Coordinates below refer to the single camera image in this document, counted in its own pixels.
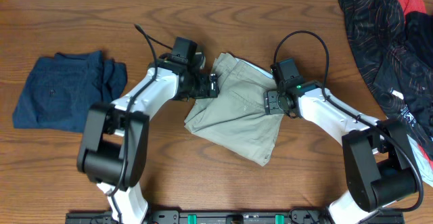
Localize khaki green shorts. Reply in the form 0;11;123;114
185;53;283;166

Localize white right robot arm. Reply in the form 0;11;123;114
263;81;424;223

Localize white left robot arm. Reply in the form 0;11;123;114
76;60;219;223

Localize black patterned garment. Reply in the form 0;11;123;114
338;0;432;158

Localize folded dark blue shorts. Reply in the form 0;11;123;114
12;51;127;133

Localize white grey garment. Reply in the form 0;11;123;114
407;135;433;186

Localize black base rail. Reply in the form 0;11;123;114
65;208;405;224

